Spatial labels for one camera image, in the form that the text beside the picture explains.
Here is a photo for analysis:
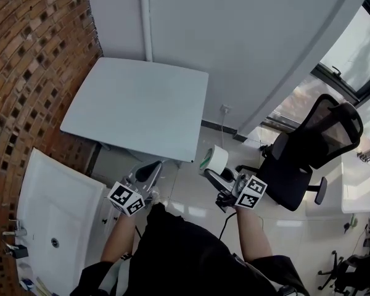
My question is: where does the white tape roll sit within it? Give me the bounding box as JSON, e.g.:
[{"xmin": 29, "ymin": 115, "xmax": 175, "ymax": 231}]
[{"xmin": 199, "ymin": 144, "xmax": 229, "ymax": 176}]

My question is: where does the person's left forearm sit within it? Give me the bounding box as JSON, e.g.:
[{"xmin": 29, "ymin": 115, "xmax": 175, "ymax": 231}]
[{"xmin": 100, "ymin": 213, "xmax": 137, "ymax": 263}]

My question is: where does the black soap dispenser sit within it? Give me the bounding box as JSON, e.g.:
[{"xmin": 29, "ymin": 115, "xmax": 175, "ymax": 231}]
[{"xmin": 2, "ymin": 239, "xmax": 30, "ymax": 260}]

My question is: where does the person's black shirt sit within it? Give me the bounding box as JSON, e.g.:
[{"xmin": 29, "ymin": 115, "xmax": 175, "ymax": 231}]
[{"xmin": 80, "ymin": 203, "xmax": 309, "ymax": 296}]

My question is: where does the black framed window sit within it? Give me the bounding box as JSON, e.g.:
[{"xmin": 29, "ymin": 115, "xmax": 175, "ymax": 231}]
[{"xmin": 265, "ymin": 0, "xmax": 370, "ymax": 135}]

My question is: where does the white desk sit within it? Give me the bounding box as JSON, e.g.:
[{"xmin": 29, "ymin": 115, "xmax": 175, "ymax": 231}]
[{"xmin": 305, "ymin": 152, "xmax": 370, "ymax": 218}]

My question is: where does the person's right forearm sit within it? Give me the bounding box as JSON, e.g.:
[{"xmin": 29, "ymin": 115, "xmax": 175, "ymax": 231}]
[{"xmin": 236, "ymin": 207, "xmax": 274, "ymax": 263}]

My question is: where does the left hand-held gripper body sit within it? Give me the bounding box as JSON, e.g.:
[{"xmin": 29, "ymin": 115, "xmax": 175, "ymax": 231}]
[{"xmin": 107, "ymin": 177, "xmax": 154, "ymax": 218}]

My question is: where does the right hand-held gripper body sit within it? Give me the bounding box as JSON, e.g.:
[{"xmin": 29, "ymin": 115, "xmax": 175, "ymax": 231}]
[{"xmin": 215, "ymin": 173, "xmax": 268, "ymax": 214}]

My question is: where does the white sink vanity cabinet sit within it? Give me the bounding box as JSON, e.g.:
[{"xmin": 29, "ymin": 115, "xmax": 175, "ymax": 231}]
[{"xmin": 16, "ymin": 147, "xmax": 120, "ymax": 296}]

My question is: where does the white wall pipe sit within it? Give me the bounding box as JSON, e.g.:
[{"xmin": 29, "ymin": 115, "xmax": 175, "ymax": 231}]
[{"xmin": 141, "ymin": 0, "xmax": 154, "ymax": 63}]

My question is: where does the black office chair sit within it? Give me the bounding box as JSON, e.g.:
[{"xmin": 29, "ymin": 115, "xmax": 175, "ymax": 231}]
[
  {"xmin": 317, "ymin": 250, "xmax": 370, "ymax": 296},
  {"xmin": 236, "ymin": 93, "xmax": 364, "ymax": 212}
]

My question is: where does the chrome faucet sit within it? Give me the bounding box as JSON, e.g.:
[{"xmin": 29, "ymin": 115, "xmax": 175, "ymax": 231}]
[{"xmin": 1, "ymin": 219, "xmax": 29, "ymax": 239}]

